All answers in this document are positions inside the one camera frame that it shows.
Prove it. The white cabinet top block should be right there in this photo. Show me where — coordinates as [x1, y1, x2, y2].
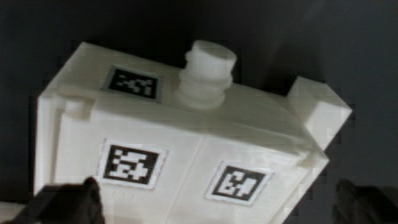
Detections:
[34, 41, 352, 224]

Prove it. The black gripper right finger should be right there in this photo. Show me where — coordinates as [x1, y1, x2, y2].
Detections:
[333, 179, 398, 224]

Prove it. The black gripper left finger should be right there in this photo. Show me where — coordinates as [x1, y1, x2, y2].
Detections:
[11, 177, 105, 224]

